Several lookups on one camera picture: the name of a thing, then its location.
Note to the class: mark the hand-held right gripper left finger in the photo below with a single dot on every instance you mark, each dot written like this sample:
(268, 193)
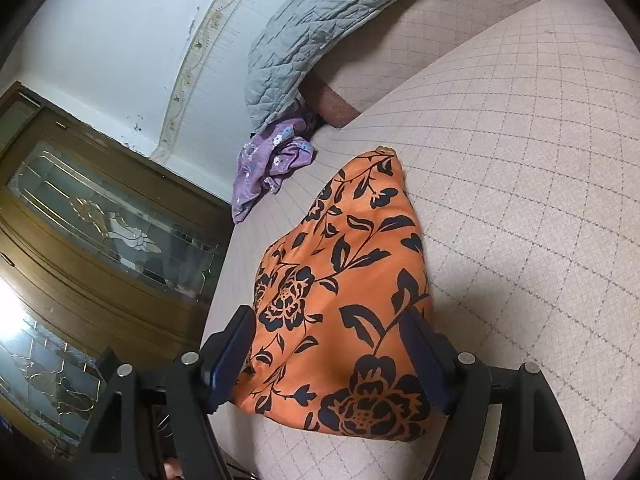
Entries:
(231, 357)

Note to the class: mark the wooden door with glass panels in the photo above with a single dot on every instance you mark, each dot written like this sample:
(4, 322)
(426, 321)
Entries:
(75, 270)

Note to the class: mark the beige quilted mattress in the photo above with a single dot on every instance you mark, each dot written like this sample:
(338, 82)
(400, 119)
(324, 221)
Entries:
(525, 160)

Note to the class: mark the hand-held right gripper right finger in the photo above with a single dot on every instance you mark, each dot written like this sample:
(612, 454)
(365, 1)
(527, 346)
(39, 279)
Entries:
(427, 360)

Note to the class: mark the orange black floral garment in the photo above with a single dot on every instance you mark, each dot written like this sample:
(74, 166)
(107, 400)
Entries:
(340, 280)

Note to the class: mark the pink bed sheet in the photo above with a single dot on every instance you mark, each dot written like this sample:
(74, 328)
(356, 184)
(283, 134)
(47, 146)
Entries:
(425, 35)

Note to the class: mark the grey quilted blanket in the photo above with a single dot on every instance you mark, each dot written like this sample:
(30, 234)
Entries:
(320, 25)

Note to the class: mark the purple floral cloth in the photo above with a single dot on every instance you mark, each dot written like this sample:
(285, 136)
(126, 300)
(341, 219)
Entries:
(265, 160)

